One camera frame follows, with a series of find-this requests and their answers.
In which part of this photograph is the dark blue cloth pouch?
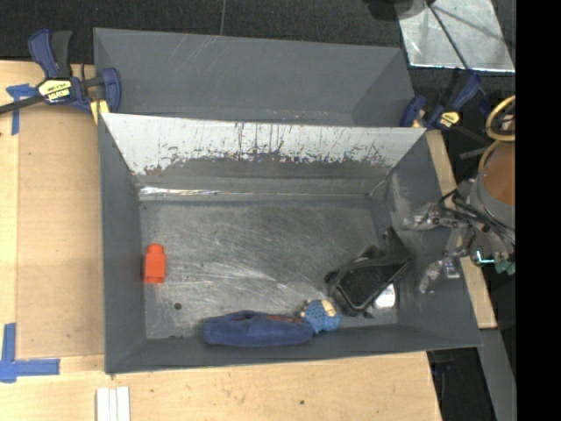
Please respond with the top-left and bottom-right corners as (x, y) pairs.
(202, 310), (316, 348)

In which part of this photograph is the black flat case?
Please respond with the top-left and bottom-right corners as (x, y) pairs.
(323, 245), (414, 318)

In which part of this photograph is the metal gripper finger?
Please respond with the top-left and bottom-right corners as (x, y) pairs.
(401, 207), (444, 232)
(417, 256), (462, 295)

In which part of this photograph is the orange-red plastic block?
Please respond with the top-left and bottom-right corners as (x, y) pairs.
(143, 243), (168, 285)

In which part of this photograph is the small white packet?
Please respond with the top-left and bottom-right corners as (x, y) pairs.
(372, 282), (398, 310)

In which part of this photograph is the blue knitted toy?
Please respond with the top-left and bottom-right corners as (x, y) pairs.
(299, 297), (343, 334)

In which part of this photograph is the grey metal bin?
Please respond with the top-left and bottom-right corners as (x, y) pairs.
(91, 26), (484, 375)

